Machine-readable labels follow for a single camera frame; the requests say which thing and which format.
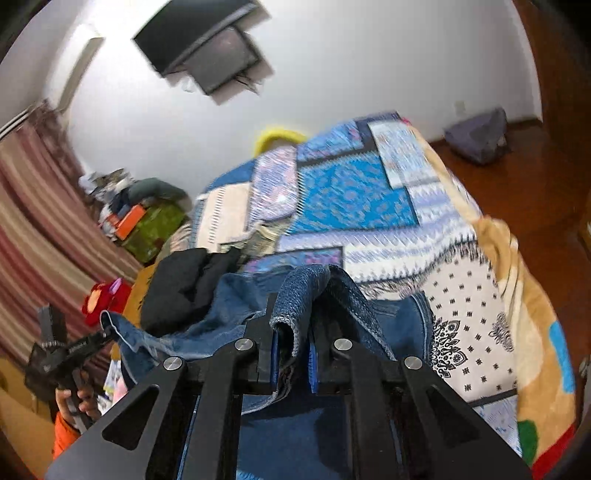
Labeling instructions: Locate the grey backpack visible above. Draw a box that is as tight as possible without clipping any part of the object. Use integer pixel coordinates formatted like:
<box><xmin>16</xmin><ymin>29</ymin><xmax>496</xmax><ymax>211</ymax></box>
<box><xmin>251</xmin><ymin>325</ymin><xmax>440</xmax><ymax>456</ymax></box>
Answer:
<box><xmin>444</xmin><ymin>107</ymin><xmax>511</xmax><ymax>165</ymax></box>

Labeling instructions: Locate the wooden lap desk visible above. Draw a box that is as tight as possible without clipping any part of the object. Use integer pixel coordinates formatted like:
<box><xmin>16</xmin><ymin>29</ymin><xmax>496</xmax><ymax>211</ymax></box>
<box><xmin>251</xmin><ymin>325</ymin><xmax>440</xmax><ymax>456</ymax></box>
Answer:
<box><xmin>122</xmin><ymin>267</ymin><xmax>158</xmax><ymax>325</ymax></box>

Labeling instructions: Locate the pink cloth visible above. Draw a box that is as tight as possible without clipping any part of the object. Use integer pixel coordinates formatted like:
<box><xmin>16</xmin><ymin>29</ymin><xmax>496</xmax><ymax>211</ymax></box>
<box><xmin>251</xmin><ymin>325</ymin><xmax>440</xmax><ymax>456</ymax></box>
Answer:
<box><xmin>103</xmin><ymin>359</ymin><xmax>129</xmax><ymax>403</ymax></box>

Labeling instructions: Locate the orange box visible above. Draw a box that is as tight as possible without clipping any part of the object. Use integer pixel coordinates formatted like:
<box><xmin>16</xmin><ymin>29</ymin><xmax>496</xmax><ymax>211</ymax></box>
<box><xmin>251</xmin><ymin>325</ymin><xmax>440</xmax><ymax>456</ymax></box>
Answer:
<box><xmin>113</xmin><ymin>205</ymin><xmax>145</xmax><ymax>241</ymax></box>

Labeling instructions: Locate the person's left hand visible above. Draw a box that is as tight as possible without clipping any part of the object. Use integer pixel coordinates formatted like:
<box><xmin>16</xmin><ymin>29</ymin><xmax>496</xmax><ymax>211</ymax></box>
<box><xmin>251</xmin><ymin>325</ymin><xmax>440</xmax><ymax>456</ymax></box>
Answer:
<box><xmin>55</xmin><ymin>369</ymin><xmax>101</xmax><ymax>422</ymax></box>

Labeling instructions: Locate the small black monitor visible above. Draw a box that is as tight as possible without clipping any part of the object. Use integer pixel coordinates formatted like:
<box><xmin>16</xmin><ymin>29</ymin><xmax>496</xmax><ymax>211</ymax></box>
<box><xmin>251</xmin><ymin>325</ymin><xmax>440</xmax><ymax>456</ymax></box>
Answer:
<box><xmin>184</xmin><ymin>25</ymin><xmax>262</xmax><ymax>96</ymax></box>

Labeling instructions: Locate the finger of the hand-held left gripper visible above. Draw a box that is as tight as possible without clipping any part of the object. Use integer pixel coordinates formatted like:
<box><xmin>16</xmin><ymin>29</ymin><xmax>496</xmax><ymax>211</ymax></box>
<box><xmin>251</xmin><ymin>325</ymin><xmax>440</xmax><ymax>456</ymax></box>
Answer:
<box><xmin>81</xmin><ymin>324</ymin><xmax>115</xmax><ymax>360</ymax></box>

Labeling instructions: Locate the striped red curtain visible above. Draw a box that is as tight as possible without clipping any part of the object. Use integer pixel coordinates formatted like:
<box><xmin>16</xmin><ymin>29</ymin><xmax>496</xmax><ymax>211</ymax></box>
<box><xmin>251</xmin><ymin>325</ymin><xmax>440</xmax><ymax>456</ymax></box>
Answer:
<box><xmin>0</xmin><ymin>102</ymin><xmax>145</xmax><ymax>371</ymax></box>

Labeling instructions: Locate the blue denim jacket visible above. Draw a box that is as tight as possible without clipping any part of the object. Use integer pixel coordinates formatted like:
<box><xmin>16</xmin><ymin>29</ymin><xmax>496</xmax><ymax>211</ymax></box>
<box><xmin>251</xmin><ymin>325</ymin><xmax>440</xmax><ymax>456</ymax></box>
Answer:
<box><xmin>100</xmin><ymin>264</ymin><xmax>435</xmax><ymax>480</ymax></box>

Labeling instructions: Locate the green patterned cloth box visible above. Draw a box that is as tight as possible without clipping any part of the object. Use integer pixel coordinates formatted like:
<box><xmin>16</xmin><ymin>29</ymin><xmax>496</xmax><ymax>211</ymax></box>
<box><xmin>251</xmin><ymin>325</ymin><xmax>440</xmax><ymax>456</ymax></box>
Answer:
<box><xmin>120</xmin><ymin>203</ymin><xmax>188</xmax><ymax>264</ymax></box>

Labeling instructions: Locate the patchwork printed blanket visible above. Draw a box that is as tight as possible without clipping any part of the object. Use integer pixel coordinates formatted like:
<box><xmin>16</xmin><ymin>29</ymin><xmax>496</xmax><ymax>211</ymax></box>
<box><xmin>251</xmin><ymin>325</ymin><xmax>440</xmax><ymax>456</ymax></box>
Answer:
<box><xmin>189</xmin><ymin>112</ymin><xmax>579</xmax><ymax>468</ymax></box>

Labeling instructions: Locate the yellow round object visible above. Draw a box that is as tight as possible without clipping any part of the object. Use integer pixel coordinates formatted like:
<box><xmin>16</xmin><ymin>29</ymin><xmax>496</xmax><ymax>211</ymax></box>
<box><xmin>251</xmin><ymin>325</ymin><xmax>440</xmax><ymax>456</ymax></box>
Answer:
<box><xmin>252</xmin><ymin>128</ymin><xmax>308</xmax><ymax>157</ymax></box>

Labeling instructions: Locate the person's left forearm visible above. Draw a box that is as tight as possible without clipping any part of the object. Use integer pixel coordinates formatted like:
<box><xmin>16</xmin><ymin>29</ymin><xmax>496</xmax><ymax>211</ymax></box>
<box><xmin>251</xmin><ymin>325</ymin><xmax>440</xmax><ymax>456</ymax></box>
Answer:
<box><xmin>51</xmin><ymin>412</ymin><xmax>83</xmax><ymax>460</ymax></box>

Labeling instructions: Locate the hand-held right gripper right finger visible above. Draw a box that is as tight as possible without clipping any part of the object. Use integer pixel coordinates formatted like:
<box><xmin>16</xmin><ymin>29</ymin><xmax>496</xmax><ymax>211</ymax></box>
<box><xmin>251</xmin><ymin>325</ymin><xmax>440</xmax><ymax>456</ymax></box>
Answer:
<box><xmin>309</xmin><ymin>316</ymin><xmax>534</xmax><ymax>480</ymax></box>

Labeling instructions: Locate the brown wooden wardrobe frame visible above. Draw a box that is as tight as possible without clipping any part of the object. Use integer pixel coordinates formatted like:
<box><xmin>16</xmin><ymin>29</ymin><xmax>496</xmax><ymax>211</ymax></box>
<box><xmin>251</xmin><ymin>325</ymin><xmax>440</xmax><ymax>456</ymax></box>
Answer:
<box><xmin>524</xmin><ymin>0</ymin><xmax>591</xmax><ymax>153</ymax></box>

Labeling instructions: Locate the white air conditioner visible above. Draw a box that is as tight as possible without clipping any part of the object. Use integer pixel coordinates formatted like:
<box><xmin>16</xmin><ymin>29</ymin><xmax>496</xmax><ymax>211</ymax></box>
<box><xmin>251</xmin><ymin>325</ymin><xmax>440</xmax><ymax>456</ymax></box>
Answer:
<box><xmin>57</xmin><ymin>36</ymin><xmax>105</xmax><ymax>112</ymax></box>

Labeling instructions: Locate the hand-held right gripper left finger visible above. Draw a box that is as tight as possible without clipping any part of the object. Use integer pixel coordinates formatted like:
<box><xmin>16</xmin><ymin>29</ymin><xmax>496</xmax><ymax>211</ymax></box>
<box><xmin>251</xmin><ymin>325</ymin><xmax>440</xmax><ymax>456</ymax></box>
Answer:
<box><xmin>44</xmin><ymin>292</ymin><xmax>280</xmax><ymax>480</ymax></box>

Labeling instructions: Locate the red plush toy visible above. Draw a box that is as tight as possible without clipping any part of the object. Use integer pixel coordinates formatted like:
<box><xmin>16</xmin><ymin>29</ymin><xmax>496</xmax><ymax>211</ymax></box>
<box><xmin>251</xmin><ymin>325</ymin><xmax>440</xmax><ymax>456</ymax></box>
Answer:
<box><xmin>82</xmin><ymin>281</ymin><xmax>133</xmax><ymax>326</ymax></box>

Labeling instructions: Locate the black garment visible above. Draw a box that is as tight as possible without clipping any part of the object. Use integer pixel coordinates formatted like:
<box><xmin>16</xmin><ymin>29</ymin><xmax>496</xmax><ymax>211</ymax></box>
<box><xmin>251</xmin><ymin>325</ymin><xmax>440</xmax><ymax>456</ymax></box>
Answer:
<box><xmin>139</xmin><ymin>247</ymin><xmax>242</xmax><ymax>334</ymax></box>

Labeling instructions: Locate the black wall television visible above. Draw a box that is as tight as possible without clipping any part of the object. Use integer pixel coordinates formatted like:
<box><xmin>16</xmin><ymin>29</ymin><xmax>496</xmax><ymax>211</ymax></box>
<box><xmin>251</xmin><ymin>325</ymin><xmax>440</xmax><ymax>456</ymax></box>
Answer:
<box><xmin>132</xmin><ymin>0</ymin><xmax>262</xmax><ymax>75</ymax></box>

